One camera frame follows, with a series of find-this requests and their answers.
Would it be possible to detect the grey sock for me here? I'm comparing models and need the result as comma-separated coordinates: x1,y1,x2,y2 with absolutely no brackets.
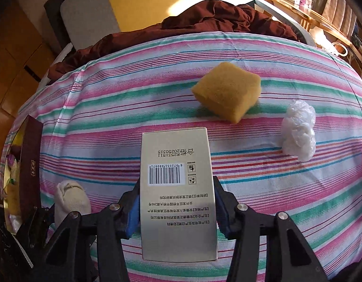
54,180,91,227

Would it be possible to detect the beige carton box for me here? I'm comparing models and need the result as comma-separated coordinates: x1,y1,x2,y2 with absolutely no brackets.
140,127,217,263

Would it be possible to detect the gold tin box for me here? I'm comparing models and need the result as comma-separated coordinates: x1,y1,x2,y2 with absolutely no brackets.
3,115,43,234

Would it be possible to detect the white plastic bag ball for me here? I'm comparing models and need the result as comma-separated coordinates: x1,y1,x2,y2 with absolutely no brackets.
281,99,316,162

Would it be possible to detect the striped bed sheet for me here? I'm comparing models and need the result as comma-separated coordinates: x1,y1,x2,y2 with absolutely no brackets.
6,32,362,277

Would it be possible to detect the yellow sponge cube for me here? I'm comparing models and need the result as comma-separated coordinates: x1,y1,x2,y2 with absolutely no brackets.
191,62,261,124

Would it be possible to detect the wooden wardrobe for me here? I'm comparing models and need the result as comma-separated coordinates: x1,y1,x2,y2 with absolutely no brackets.
0,0,55,161

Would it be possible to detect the black rolled mat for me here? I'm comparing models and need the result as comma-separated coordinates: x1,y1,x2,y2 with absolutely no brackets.
43,0,71,50

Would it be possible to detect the maroon blanket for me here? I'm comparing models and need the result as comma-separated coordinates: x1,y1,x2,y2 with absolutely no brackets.
48,0,301,82

